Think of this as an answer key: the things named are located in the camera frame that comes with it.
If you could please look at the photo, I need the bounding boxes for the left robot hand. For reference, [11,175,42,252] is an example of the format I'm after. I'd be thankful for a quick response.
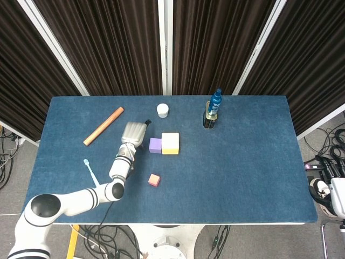
[120,119,152,148]

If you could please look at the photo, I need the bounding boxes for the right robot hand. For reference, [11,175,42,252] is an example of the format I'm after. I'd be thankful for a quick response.
[309,155,345,216]

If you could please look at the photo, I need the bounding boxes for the medium purple cube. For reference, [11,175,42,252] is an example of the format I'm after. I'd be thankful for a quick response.
[149,138,163,154]

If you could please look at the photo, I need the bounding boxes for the small red cube orange top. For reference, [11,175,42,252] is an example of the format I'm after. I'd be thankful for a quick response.
[148,173,161,187]

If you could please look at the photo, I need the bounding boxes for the orange wooden stick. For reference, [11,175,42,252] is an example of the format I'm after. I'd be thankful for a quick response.
[82,106,125,147]

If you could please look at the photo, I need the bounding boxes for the white round jar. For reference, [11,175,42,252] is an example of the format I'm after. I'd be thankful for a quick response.
[156,103,170,119]

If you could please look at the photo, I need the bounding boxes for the white and yellow block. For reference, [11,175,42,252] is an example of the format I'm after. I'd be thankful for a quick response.
[161,132,180,155]

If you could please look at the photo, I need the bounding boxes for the black power strip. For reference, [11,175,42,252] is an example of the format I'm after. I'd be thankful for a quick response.
[303,161,325,172]

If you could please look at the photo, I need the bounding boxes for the light blue toothbrush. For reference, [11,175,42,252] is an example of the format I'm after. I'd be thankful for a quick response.
[82,159,101,187]

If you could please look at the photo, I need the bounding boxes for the dark tin can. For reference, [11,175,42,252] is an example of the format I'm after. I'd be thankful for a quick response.
[202,101,219,130]

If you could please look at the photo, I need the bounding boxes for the brown pleated partition panel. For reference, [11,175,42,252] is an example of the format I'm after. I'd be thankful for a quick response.
[0,0,89,146]
[165,0,278,96]
[233,0,345,140]
[33,0,165,97]

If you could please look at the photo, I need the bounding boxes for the blue spray bottle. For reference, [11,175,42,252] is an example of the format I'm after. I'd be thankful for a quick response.
[209,87,223,115]

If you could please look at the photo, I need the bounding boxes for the blue fabric table cover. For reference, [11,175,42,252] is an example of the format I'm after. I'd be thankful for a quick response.
[25,94,319,225]

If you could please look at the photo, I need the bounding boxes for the yellow floor strip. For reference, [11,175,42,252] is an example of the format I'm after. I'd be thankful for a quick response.
[66,225,80,259]

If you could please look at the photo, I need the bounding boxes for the black floor cable bundle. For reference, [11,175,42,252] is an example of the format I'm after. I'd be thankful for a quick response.
[304,125,345,165]
[80,225,143,259]
[0,126,18,189]

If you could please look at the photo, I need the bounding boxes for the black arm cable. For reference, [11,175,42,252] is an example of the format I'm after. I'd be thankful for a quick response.
[99,201,115,226]

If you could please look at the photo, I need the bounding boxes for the white table frame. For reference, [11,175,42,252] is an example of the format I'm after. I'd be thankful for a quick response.
[52,221,309,227]

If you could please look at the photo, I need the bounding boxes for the white pedestal base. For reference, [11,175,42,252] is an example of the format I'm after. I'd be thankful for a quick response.
[132,224,205,259]

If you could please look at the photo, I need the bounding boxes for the black cable with green light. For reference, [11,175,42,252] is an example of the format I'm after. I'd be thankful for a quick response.
[211,225,231,255]

